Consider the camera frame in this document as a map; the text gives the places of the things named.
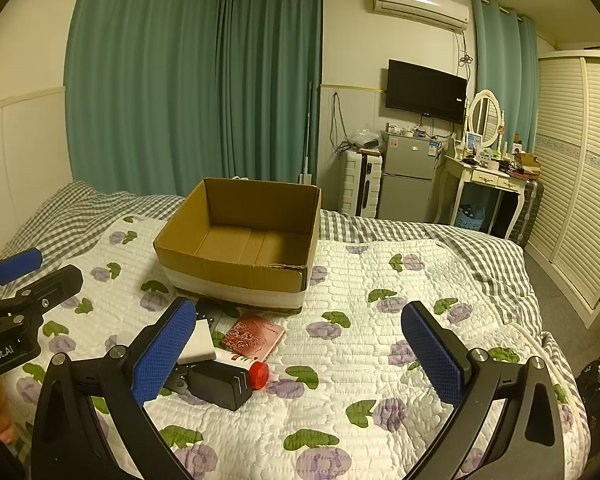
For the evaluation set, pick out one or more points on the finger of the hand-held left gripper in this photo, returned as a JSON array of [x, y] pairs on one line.
[[55, 281], [16, 265]]

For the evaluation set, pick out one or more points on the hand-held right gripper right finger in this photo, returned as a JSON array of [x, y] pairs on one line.
[[432, 355]]

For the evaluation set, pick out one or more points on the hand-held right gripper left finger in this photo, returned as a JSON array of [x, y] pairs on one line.
[[162, 355]]

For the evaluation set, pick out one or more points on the white rectangular box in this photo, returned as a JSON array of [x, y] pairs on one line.
[[200, 345]]

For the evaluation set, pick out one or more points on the black remote control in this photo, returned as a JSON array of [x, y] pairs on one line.
[[212, 315]]

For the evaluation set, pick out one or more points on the black rectangular box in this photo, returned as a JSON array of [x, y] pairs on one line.
[[220, 385]]

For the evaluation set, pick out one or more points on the pink floral booklet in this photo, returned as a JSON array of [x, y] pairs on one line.
[[252, 337]]

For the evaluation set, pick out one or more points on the white tube with red cap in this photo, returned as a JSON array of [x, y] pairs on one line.
[[259, 375]]

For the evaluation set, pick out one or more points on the brown cardboard box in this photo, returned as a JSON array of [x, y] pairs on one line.
[[280, 272]]

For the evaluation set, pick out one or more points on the white floral quilt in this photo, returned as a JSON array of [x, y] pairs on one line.
[[360, 360]]

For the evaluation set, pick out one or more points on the grey checked bedsheet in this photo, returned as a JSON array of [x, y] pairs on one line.
[[380, 227]]

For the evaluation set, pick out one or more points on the blue plastic basket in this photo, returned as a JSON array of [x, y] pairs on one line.
[[469, 220]]

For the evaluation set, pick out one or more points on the dark suitcase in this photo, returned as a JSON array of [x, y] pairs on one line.
[[527, 210]]

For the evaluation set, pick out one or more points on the grey refrigerator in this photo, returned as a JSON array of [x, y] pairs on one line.
[[407, 180]]

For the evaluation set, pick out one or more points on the white dressing table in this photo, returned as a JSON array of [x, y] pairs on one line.
[[480, 175]]

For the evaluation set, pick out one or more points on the white suitcase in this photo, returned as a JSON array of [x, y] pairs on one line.
[[352, 185]]

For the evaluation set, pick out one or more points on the small open cardboard box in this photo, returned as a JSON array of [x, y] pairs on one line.
[[526, 162]]

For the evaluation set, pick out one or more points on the wide green curtain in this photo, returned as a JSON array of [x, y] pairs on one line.
[[145, 85]]

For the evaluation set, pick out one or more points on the clear plastic bag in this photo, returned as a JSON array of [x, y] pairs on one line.
[[362, 137]]

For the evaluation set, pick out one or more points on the white mop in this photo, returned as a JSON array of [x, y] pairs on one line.
[[306, 160]]

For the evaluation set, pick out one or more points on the cream louvred wardrobe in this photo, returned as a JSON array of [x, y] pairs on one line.
[[575, 170]]

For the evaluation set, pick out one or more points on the oval white-framed mirror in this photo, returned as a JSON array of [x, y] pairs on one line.
[[485, 117]]

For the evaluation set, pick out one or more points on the narrow green curtain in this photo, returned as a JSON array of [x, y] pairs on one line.
[[505, 75]]

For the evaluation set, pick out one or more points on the green corner curtain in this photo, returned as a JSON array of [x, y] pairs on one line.
[[275, 85]]

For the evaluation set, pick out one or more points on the white air conditioner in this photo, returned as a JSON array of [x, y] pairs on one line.
[[420, 7]]

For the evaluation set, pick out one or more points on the black wall television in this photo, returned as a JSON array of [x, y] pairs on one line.
[[425, 91]]

